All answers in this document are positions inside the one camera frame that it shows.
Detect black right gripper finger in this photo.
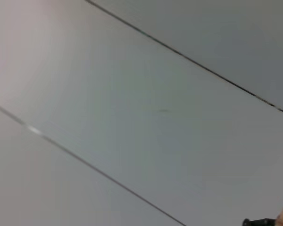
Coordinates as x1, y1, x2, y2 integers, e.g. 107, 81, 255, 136
242, 218, 280, 226

